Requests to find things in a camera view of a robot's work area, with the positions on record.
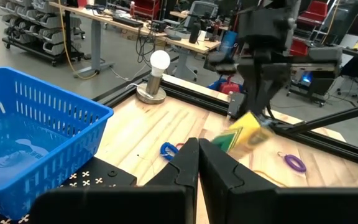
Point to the black bottle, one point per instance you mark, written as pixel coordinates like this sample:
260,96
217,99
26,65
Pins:
194,31

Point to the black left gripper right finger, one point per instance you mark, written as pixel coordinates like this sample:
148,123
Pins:
244,202

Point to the black keyboard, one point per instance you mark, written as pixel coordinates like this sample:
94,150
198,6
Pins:
127,21

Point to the grey bin storage rack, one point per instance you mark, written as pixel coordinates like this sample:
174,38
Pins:
42,25

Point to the wooden desk grey legs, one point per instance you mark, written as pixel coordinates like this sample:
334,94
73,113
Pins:
182,43

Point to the Crayola crayon box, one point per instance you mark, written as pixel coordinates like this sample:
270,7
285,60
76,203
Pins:
247,130

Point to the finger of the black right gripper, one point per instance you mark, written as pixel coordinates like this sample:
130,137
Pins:
272,81
252,84

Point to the yellow rubber band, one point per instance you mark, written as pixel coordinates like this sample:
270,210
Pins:
269,179

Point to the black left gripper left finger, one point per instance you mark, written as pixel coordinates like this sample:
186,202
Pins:
166,202

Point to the black metal riser shelf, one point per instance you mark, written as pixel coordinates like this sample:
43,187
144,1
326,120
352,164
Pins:
110,174

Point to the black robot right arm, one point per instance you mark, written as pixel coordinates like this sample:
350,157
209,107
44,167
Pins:
278,3

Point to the blue plastic basket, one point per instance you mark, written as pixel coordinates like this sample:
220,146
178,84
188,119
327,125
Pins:
42,130

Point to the black computer blue light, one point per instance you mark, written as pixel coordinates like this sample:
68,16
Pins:
306,77

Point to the table lamp with white bulb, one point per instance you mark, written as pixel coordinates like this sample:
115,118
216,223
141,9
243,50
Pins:
158,62

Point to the red storage crate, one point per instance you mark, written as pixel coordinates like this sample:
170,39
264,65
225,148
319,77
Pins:
298,46

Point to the grey box on frame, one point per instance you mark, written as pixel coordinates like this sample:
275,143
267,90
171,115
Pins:
235,104

